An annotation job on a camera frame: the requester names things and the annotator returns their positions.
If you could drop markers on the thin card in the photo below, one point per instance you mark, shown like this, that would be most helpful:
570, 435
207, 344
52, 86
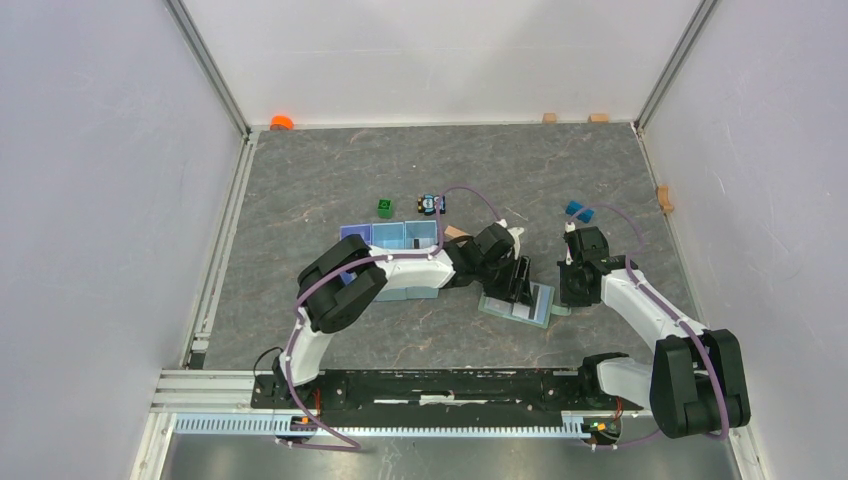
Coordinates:
543, 299

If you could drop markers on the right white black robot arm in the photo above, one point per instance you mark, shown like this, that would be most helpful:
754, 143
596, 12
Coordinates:
696, 382

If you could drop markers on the small wooden block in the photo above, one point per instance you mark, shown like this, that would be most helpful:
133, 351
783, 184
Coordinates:
451, 233

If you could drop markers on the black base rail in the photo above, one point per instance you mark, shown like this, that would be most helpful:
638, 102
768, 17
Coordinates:
534, 397

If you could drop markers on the orange round cap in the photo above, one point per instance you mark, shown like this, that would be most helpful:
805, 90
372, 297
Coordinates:
281, 122

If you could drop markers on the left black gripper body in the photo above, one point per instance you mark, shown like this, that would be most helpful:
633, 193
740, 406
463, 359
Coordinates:
497, 278

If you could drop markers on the curved wooden piece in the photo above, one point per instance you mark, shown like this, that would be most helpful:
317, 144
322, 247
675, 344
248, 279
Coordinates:
663, 198

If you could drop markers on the blue toy brick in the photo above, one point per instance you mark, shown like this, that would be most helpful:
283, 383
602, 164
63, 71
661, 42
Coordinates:
579, 211

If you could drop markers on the green card holder wallet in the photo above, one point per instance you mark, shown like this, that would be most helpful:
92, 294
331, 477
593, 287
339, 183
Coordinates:
516, 312

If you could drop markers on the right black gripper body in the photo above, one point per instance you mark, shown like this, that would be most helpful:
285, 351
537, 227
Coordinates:
569, 290

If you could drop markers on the green toy cube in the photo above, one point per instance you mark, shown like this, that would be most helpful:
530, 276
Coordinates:
385, 208

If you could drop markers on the blue three-compartment organizer tray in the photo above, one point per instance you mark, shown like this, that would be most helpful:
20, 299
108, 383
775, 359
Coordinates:
398, 235

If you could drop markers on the black blue owl toy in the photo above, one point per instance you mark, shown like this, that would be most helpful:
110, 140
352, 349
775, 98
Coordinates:
429, 204

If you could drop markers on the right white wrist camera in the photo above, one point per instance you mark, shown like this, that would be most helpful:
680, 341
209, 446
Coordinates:
569, 229

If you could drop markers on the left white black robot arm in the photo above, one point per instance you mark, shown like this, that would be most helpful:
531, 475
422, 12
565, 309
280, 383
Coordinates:
340, 285

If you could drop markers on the aluminium frame rail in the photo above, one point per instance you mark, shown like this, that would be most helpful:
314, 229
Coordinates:
287, 425

